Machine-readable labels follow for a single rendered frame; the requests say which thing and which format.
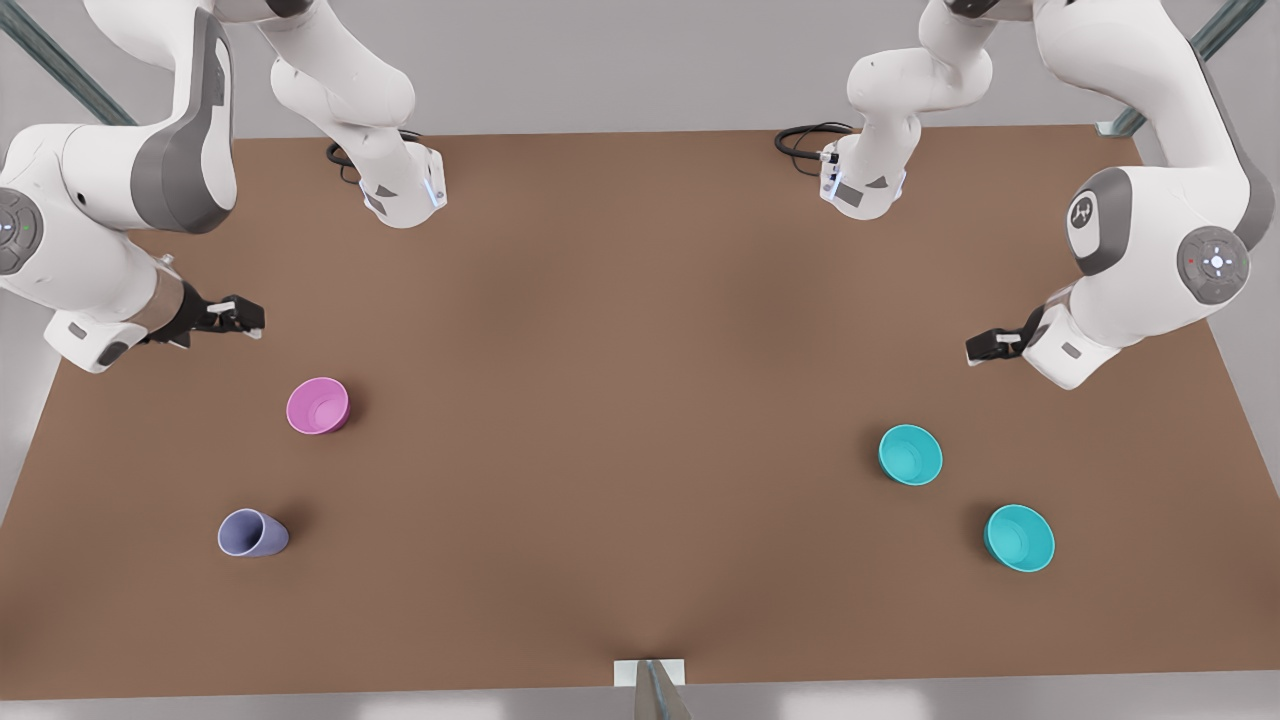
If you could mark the lavender cup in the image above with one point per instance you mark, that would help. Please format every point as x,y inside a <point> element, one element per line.
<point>250,533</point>

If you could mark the pink bowl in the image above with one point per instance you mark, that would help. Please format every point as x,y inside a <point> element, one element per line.
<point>318,405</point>

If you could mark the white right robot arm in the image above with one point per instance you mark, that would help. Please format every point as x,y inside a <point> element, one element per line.
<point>95,180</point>

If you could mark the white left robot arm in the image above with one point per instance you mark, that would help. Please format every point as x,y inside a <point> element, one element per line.
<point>1150,230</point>

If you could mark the silver frame post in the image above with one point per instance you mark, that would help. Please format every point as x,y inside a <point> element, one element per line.
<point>655,690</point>
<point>1180,60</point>
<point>60,65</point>

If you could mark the large teal bowl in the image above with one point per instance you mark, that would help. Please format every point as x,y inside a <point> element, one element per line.
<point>1019,538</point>

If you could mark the small teal bowl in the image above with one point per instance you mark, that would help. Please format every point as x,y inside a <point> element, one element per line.
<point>910,455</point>

